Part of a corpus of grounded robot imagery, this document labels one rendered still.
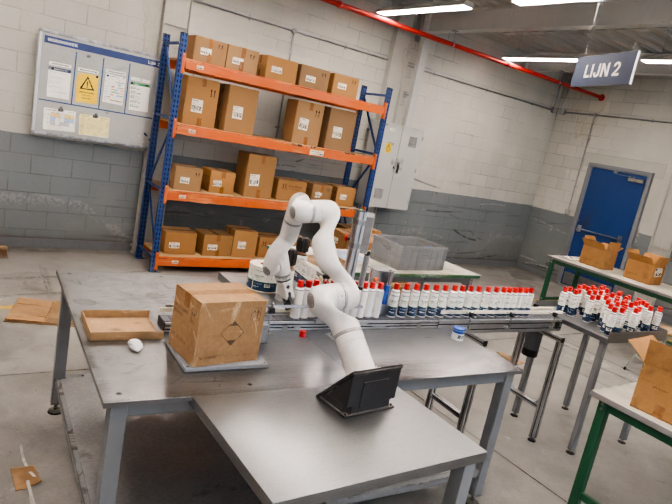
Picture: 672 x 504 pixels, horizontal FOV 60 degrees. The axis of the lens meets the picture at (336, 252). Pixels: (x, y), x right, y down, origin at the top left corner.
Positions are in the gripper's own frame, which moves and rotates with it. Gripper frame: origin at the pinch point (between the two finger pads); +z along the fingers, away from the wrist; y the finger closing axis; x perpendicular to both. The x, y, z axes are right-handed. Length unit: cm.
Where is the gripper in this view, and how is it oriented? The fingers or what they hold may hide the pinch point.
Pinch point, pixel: (287, 305)
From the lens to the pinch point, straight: 300.4
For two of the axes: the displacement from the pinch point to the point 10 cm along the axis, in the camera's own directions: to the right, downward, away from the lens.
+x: -8.6, 2.7, -4.3
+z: 1.1, 9.2, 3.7
